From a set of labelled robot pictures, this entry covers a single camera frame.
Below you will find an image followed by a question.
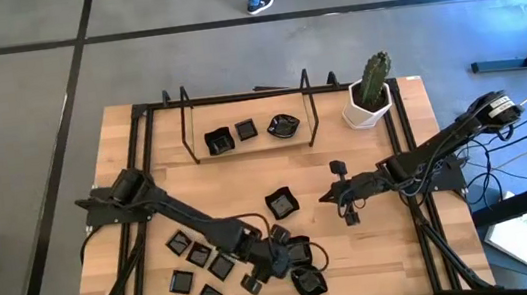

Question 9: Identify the black standing desk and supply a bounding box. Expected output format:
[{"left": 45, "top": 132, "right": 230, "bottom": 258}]
[{"left": 466, "top": 24, "right": 527, "bottom": 79}]

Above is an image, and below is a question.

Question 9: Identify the white plant pot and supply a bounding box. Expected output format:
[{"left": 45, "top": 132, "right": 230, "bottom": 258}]
[{"left": 338, "top": 76, "right": 397, "bottom": 132}]

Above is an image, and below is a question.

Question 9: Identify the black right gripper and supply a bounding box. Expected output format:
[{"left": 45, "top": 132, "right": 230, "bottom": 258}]
[{"left": 314, "top": 153, "right": 395, "bottom": 231}]

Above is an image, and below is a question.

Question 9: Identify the black metal wooden rack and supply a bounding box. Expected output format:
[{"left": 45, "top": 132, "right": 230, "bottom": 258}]
[{"left": 160, "top": 84, "right": 202, "bottom": 169}]

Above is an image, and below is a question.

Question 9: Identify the black wire dish rack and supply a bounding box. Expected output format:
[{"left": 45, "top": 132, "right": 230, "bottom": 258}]
[{"left": 296, "top": 64, "right": 349, "bottom": 148}]

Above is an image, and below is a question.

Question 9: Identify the tall green cactus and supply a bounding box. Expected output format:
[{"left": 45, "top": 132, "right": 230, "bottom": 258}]
[{"left": 355, "top": 49, "right": 398, "bottom": 111}]

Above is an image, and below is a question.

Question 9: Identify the black diagonal frame strut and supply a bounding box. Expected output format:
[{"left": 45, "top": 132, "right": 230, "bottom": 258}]
[
  {"left": 69, "top": 221, "right": 157, "bottom": 295},
  {"left": 407, "top": 185, "right": 493, "bottom": 295}
]

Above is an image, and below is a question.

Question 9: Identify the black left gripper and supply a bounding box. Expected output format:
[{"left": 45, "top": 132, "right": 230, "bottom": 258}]
[{"left": 240, "top": 222, "right": 298, "bottom": 285}]

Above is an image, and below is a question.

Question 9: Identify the white flat panel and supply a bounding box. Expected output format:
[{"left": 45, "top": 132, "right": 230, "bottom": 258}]
[{"left": 480, "top": 208, "right": 527, "bottom": 281}]

